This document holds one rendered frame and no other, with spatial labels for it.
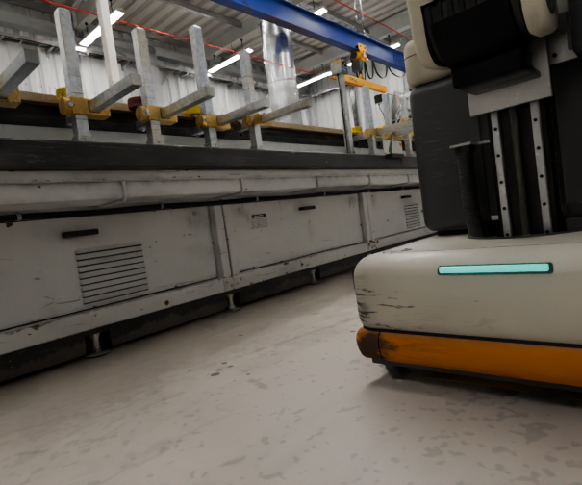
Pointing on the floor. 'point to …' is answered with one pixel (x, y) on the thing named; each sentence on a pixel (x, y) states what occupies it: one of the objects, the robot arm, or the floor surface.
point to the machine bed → (155, 251)
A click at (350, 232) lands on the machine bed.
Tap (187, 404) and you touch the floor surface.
